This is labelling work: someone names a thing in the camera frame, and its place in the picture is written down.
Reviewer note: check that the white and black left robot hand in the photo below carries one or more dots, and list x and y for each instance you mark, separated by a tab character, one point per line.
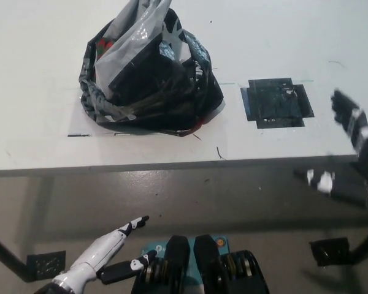
95	251

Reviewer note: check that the black and grey plastic bag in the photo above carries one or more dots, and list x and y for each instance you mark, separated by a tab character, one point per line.
147	92

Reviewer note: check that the red and green cloth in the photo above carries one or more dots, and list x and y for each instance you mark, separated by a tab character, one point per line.
104	46

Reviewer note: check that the teal box on robot torso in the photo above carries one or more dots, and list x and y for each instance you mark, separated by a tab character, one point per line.
161	245

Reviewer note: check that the black table foot plate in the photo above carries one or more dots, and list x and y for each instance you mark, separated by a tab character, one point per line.
328	251
46	265

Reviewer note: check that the black tape patch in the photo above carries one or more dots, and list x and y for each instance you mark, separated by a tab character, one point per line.
276	101

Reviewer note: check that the thin black tape strip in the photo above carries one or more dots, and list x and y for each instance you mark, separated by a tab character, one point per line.
79	135

